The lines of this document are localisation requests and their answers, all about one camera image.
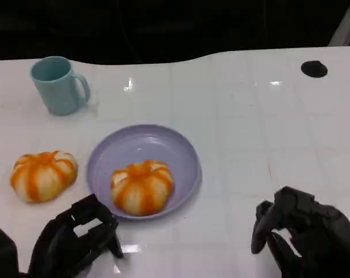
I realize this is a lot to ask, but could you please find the orange white toy bread roll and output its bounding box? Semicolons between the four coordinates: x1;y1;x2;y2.
110;159;175;217
9;150;78;203

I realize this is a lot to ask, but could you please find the black backdrop curtain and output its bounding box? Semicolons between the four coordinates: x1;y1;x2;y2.
0;0;345;66

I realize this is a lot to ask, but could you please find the lilac plate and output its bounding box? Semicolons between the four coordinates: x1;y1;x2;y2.
86;124;203;221

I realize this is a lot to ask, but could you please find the grey metal frame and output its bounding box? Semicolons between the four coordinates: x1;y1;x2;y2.
327;0;350;47

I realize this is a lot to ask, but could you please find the black round table grommet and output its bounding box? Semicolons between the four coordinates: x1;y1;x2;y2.
300;60;328;78

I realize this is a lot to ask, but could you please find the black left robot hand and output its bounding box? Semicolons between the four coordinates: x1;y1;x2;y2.
27;193;125;278

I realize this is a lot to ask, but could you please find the pale green mug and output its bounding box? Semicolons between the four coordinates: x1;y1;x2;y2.
30;56;91;116

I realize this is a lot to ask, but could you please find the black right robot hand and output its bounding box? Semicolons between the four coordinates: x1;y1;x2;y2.
250;186;350;278

